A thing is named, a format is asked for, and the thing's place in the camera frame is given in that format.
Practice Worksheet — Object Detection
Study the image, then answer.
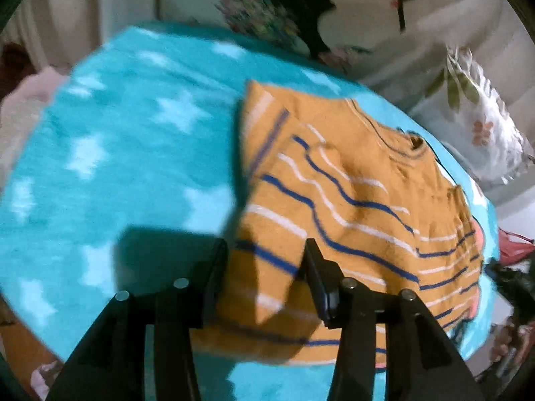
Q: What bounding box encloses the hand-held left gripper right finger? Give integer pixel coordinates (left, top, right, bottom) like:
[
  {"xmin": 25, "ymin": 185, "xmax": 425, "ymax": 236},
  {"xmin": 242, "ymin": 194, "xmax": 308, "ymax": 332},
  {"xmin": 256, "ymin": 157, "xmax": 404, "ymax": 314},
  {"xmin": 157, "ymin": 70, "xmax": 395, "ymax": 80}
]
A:
[{"xmin": 303, "ymin": 238, "xmax": 486, "ymax": 401}]

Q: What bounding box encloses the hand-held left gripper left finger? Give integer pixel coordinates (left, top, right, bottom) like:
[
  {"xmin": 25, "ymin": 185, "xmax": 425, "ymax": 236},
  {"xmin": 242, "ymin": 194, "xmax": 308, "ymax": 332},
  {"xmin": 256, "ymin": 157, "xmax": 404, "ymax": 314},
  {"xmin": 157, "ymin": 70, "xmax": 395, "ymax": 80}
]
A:
[{"xmin": 46, "ymin": 238, "xmax": 228, "ymax": 401}]

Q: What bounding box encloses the orange striped sweater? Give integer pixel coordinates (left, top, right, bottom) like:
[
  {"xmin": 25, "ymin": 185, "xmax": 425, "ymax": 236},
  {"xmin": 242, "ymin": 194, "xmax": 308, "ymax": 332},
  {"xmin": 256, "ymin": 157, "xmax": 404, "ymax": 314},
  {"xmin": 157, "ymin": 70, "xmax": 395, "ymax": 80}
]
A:
[{"xmin": 190, "ymin": 79, "xmax": 486, "ymax": 368}]

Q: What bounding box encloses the person's right hand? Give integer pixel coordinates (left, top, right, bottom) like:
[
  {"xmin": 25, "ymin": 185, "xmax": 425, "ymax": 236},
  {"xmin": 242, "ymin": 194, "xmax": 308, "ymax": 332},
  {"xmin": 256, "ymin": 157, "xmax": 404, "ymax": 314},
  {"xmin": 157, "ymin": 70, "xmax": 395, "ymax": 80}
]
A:
[{"xmin": 491, "ymin": 325, "xmax": 516, "ymax": 364}]

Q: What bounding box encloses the red cloth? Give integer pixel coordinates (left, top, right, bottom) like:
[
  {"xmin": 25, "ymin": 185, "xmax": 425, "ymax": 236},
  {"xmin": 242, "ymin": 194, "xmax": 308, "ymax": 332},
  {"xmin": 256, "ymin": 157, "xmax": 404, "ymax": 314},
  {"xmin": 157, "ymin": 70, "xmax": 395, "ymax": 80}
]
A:
[{"xmin": 497, "ymin": 228, "xmax": 535, "ymax": 266}]

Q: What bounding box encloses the turquoise printed blanket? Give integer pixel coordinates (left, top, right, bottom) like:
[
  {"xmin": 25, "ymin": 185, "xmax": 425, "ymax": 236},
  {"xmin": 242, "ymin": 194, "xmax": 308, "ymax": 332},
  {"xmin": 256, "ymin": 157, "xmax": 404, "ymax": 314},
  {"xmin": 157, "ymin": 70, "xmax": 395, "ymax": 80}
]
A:
[{"xmin": 0, "ymin": 21, "xmax": 502, "ymax": 401}]

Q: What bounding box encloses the white leaf print pillow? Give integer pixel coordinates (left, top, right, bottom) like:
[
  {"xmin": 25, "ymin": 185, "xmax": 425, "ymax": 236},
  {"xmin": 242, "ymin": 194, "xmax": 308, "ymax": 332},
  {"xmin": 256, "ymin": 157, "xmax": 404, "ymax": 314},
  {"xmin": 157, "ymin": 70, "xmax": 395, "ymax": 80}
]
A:
[{"xmin": 407, "ymin": 46, "xmax": 535, "ymax": 186}]

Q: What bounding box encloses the pink cloth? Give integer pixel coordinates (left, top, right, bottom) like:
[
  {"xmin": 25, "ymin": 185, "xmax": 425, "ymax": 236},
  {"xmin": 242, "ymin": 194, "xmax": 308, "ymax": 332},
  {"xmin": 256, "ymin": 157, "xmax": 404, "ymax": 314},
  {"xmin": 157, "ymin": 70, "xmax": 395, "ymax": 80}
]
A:
[{"xmin": 0, "ymin": 67, "xmax": 70, "ymax": 168}]

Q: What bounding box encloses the beige cloth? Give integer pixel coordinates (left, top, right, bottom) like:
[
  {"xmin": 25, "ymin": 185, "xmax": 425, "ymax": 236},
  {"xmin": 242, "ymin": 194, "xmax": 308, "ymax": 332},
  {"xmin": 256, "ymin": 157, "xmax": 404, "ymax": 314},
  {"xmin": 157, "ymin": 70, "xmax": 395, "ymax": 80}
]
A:
[{"xmin": 359, "ymin": 0, "xmax": 535, "ymax": 109}]

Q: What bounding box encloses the cream face print cushion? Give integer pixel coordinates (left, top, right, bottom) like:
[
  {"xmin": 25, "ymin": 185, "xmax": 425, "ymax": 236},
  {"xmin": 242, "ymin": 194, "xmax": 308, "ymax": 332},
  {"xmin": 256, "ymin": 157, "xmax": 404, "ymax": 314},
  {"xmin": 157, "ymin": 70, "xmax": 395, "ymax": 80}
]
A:
[{"xmin": 213, "ymin": 0, "xmax": 466, "ymax": 76}]

